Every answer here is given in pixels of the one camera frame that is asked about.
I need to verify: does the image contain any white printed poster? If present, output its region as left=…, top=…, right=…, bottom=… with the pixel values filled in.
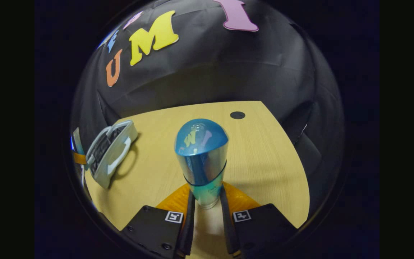
left=71, top=127, right=85, bottom=156

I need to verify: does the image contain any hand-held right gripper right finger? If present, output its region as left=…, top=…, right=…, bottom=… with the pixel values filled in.
left=220, top=182, right=299, bottom=259

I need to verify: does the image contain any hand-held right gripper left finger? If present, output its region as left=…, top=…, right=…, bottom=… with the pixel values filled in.
left=121, top=183, right=197, bottom=259

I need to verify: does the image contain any pale blue small suitcase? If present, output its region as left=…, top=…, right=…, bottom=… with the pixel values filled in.
left=85, top=120, right=138, bottom=189

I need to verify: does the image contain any shiny blue skin care bottle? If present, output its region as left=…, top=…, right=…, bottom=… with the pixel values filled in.
left=174, top=119, right=229, bottom=210

